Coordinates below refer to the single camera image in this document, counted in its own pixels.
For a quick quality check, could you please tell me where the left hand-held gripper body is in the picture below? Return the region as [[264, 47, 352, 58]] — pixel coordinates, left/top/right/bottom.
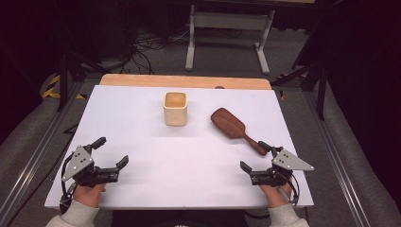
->
[[61, 144, 121, 189]]

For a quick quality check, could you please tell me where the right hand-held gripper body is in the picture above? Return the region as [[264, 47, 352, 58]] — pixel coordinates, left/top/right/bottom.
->
[[250, 146, 316, 187]]

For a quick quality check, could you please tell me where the dark wooden spatula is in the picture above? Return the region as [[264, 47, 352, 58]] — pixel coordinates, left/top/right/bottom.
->
[[210, 107, 269, 157]]

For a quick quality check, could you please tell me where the cream square cup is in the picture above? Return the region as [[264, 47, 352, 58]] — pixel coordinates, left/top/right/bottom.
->
[[163, 91, 189, 128]]

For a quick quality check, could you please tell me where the person's left hand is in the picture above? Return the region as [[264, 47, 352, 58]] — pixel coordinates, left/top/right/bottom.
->
[[72, 183, 107, 209]]

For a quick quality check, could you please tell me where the person's right hand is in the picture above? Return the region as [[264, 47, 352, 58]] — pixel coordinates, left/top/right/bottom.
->
[[259, 183, 293, 209]]

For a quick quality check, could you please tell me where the white board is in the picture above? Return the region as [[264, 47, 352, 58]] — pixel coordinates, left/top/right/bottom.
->
[[44, 84, 315, 211]]

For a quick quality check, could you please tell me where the black tripod stand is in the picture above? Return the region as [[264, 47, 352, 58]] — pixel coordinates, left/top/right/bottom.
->
[[270, 60, 329, 121], [56, 51, 108, 113]]

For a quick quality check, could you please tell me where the yellow black hazard tape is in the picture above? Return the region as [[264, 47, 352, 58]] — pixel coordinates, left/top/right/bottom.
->
[[42, 74, 87, 100]]

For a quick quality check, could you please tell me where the grey metal stand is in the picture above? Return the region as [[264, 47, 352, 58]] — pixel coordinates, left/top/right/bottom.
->
[[184, 3, 276, 76]]

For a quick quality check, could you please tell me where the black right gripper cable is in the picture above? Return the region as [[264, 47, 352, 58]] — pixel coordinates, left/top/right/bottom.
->
[[284, 173, 301, 208]]

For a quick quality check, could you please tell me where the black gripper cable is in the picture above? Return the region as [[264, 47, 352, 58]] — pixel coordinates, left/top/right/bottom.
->
[[284, 173, 301, 208], [59, 153, 78, 214]]

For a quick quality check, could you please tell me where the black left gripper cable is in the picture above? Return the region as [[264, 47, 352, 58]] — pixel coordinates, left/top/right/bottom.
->
[[59, 153, 78, 214]]

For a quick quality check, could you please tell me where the aluminium rail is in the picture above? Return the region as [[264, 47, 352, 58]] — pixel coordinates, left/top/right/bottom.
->
[[0, 82, 83, 227], [303, 91, 373, 227]]

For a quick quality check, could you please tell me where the black cable under table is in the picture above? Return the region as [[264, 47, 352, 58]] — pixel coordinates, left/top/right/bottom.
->
[[244, 210, 271, 220]]

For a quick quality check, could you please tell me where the bundle of black floor cables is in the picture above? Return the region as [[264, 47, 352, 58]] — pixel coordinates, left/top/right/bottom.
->
[[114, 26, 191, 76]]

